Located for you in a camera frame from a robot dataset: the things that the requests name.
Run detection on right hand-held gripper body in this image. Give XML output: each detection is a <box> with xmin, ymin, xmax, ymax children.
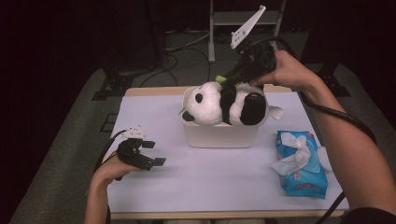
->
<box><xmin>230</xmin><ymin>5</ymin><xmax>277</xmax><ymax>76</ymax></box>

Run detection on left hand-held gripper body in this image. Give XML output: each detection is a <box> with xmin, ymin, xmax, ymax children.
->
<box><xmin>116</xmin><ymin>125</ymin><xmax>153</xmax><ymax>172</ymax></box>

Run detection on panda plush toy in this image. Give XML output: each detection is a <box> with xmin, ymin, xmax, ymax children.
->
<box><xmin>178</xmin><ymin>74</ymin><xmax>270</xmax><ymax>127</ymax></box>

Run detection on white wet wipe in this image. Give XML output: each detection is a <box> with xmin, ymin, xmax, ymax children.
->
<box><xmin>270</xmin><ymin>132</ymin><xmax>312</xmax><ymax>175</ymax></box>
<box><xmin>267</xmin><ymin>105</ymin><xmax>285</xmax><ymax>121</ymax></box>

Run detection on white plastic storage box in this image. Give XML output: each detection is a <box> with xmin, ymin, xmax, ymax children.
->
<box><xmin>181</xmin><ymin>86</ymin><xmax>261</xmax><ymax>149</ymax></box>

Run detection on blue wet wipes pack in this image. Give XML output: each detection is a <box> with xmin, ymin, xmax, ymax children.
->
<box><xmin>275</xmin><ymin>130</ymin><xmax>332</xmax><ymax>200</ymax></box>

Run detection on person's left hand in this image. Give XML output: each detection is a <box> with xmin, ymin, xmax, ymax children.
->
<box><xmin>92</xmin><ymin>153</ymin><xmax>141</xmax><ymax>188</ymax></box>

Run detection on person's right hand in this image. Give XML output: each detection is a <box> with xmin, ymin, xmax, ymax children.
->
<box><xmin>250</xmin><ymin>50</ymin><xmax>316</xmax><ymax>91</ymax></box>

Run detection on pale lilac table mat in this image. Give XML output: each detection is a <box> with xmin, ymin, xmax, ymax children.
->
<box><xmin>106</xmin><ymin>91</ymin><xmax>349</xmax><ymax>214</ymax></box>

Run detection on white metal stand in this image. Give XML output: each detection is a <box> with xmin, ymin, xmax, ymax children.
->
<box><xmin>207</xmin><ymin>0</ymin><xmax>288</xmax><ymax>64</ymax></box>

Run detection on black stand base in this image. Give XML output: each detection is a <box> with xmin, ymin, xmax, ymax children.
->
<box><xmin>316</xmin><ymin>63</ymin><xmax>351</xmax><ymax>98</ymax></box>
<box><xmin>92</xmin><ymin>66</ymin><xmax>134</xmax><ymax>102</ymax></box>

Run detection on person's black sleeve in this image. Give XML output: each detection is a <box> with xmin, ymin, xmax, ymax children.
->
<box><xmin>342</xmin><ymin>206</ymin><xmax>396</xmax><ymax>224</ymax></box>

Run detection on left hand-held gripper cable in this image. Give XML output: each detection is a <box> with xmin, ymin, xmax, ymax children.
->
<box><xmin>93</xmin><ymin>130</ymin><xmax>129</xmax><ymax>224</ymax></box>

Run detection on hand-held gripper cable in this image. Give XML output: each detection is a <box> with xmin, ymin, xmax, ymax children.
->
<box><xmin>93</xmin><ymin>130</ymin><xmax>129</xmax><ymax>224</ymax></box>
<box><xmin>246</xmin><ymin>36</ymin><xmax>377</xmax><ymax>224</ymax></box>

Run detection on black floor cable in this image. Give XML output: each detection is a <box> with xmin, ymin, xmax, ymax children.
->
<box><xmin>138</xmin><ymin>53</ymin><xmax>179</xmax><ymax>88</ymax></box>
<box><xmin>186</xmin><ymin>47</ymin><xmax>213</xmax><ymax>73</ymax></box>

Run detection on grey floor cable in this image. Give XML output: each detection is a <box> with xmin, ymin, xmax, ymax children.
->
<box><xmin>164</xmin><ymin>29</ymin><xmax>211</xmax><ymax>52</ymax></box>

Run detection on right hand-held gripper cable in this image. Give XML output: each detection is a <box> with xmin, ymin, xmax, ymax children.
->
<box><xmin>246</xmin><ymin>36</ymin><xmax>377</xmax><ymax>224</ymax></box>

